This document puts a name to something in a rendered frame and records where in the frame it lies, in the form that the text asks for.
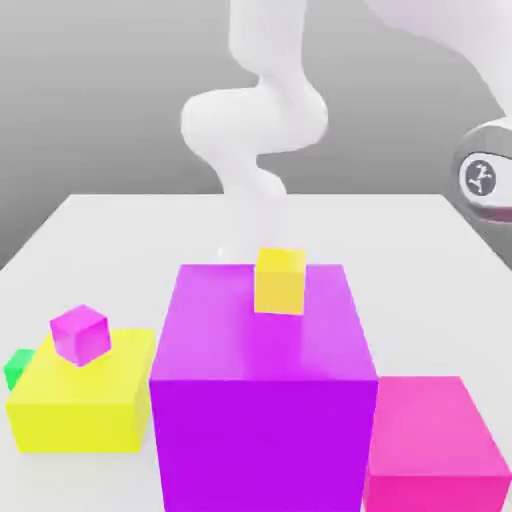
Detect small yellow cube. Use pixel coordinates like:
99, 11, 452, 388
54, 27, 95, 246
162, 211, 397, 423
253, 247, 308, 317

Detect small magenta cube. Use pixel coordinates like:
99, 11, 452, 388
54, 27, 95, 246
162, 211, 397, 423
49, 304, 112, 368

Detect small green cube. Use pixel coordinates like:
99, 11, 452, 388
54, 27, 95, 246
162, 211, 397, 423
3, 348, 38, 392

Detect large purple box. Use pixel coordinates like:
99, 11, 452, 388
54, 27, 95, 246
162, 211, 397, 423
148, 263, 380, 512

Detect large yellow box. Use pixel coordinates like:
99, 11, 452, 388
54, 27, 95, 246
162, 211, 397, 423
5, 328, 157, 455

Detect large pink box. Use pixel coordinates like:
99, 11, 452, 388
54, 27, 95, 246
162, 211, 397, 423
362, 375, 512, 512

